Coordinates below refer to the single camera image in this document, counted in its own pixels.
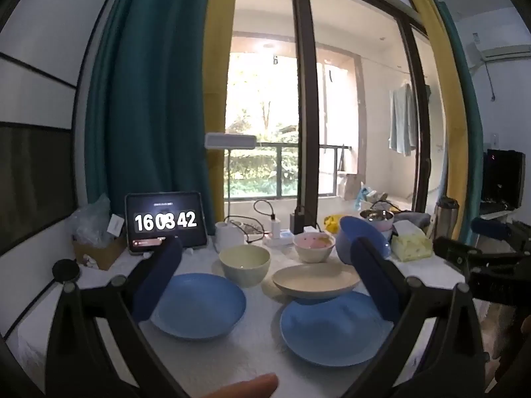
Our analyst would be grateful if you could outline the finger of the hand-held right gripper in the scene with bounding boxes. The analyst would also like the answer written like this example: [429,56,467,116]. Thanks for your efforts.
[432,236,486,272]
[471,217,531,249]

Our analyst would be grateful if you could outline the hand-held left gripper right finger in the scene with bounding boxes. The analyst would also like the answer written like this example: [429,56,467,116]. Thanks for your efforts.
[349,237,490,398]

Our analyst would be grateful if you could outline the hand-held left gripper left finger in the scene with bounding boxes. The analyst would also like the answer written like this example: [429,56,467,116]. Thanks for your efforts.
[45,236,195,398]

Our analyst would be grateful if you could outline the blue bowl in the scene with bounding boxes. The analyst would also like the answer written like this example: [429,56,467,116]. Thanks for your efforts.
[335,216,393,265]

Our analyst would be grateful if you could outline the blue plate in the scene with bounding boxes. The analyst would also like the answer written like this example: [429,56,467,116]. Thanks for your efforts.
[280,291,395,367]
[150,273,247,341]

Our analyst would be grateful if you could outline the cream plate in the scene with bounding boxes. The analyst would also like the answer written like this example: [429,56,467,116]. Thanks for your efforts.
[271,263,361,300]

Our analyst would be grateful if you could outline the white bowl pink inside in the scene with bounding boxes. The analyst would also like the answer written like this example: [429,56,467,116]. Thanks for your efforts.
[293,232,336,263]

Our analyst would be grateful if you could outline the cream bowl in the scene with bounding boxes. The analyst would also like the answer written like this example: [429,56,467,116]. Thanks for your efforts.
[218,244,271,288]

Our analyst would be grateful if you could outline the person's right hand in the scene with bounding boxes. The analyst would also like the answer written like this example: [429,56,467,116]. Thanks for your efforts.
[493,313,531,386]

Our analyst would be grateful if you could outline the person's left hand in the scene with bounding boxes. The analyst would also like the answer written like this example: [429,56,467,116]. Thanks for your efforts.
[205,373,279,398]

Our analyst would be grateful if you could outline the steel thermos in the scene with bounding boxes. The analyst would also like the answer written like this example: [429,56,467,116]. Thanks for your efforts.
[433,196,460,241]

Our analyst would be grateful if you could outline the yellow tissue box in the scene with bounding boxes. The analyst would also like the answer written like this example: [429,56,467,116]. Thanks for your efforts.
[391,221,433,263]

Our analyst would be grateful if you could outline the grey cloth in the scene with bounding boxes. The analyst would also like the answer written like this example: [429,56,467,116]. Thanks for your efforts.
[392,211,432,227]

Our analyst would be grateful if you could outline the black monitor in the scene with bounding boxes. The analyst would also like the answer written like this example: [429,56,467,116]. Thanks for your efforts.
[481,149,527,212]

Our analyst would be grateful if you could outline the pink steel-lined bowl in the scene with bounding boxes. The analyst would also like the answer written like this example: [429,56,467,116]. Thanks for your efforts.
[359,208,395,233]

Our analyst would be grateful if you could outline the tablet showing clock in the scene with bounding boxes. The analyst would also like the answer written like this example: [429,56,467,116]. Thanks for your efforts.
[125,191,208,255]

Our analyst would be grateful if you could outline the cardboard box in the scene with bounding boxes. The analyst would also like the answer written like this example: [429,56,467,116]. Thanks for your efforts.
[72,236,125,271]

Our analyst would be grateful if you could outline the clear plastic bag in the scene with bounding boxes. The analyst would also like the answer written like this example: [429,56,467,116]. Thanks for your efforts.
[68,194,113,245]

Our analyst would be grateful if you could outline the black charger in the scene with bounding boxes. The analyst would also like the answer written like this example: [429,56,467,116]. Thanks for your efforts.
[289,207,305,235]

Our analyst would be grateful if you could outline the white power strip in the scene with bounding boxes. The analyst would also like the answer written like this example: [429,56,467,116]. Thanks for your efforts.
[263,228,320,247]

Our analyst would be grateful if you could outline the teal curtain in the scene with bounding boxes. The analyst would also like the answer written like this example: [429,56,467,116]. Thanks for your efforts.
[431,0,486,245]
[85,0,214,216]

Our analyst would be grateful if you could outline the white textured tablecloth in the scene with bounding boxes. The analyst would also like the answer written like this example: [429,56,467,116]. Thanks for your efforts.
[8,232,498,398]

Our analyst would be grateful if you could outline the yellow curtain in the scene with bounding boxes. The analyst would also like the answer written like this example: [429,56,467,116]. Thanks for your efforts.
[203,0,239,233]
[404,0,471,216]

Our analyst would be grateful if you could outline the hanging light blue garment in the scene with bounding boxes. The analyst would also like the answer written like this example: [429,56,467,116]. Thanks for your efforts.
[388,83,417,157]

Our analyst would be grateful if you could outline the white desk lamp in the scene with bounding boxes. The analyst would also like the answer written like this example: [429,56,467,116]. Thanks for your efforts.
[204,133,257,254]

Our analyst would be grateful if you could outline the balcony railing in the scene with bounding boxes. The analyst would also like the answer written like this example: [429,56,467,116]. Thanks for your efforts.
[226,141,353,200]

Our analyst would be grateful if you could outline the white air conditioner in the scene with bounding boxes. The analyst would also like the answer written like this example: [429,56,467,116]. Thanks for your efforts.
[465,33,531,67]

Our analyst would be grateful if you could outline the black round cable puck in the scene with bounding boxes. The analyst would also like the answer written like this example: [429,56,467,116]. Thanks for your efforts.
[52,259,80,285]

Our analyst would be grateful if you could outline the black lamp cable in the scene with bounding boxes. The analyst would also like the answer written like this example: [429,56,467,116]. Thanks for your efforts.
[224,216,266,244]

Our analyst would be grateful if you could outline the black charger cable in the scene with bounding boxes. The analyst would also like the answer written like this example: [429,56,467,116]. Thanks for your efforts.
[253,199,276,220]

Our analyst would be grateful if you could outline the dark sliding door frame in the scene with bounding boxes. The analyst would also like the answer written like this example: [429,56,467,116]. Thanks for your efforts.
[236,0,432,233]

